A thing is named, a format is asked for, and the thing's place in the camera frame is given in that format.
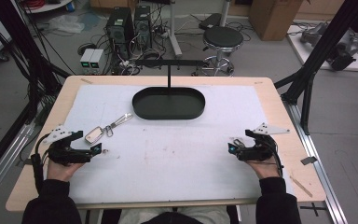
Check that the white table mat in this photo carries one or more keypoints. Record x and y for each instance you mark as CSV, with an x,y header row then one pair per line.
x,y
167,161

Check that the white desk leg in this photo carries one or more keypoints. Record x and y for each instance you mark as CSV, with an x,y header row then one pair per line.
x,y
174,34

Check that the black flat case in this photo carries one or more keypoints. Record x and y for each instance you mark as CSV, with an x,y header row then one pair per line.
x,y
210,21

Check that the black round stool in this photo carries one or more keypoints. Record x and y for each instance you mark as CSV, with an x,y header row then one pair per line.
x,y
223,36

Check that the black metal frame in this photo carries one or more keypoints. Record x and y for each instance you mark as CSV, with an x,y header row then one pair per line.
x,y
323,46
21,46

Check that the person's lap light trousers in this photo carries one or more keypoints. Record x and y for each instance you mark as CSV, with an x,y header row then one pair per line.
x,y
130,216

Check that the black oval tray hanger stand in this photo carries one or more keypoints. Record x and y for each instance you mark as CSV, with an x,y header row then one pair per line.
x,y
167,105

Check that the person's right hand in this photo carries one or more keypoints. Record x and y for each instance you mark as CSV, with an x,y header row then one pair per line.
x,y
267,170

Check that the thin wooden stick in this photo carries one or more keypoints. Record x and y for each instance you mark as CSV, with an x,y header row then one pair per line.
x,y
301,186

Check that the large black computer tower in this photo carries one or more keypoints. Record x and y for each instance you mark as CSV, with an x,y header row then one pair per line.
x,y
119,28

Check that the slim black computer tower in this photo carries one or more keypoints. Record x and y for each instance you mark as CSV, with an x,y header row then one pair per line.
x,y
143,25

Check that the black cross floor tape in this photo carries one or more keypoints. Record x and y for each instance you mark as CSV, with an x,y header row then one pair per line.
x,y
313,209

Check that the person's left hand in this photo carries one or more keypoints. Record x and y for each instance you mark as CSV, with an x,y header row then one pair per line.
x,y
60,171

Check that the clear plastic bag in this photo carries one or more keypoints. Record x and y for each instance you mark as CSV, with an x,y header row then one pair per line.
x,y
66,24

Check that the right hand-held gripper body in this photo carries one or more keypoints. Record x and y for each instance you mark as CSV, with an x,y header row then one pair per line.
x,y
258,151

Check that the grey tape piece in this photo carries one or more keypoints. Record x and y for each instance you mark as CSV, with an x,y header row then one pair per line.
x,y
308,160

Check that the aluminium rail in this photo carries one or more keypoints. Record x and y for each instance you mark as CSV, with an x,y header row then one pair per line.
x,y
317,171
0,174

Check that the white bench power supply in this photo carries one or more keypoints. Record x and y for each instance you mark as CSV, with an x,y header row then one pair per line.
x,y
97,60
86,60

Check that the grey robot device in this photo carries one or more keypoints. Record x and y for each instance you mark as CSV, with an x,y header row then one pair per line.
x,y
343,46

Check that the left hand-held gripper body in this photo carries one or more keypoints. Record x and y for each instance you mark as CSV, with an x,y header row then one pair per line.
x,y
68,155

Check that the brown cardboard box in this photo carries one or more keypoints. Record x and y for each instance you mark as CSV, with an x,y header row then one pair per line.
x,y
273,18

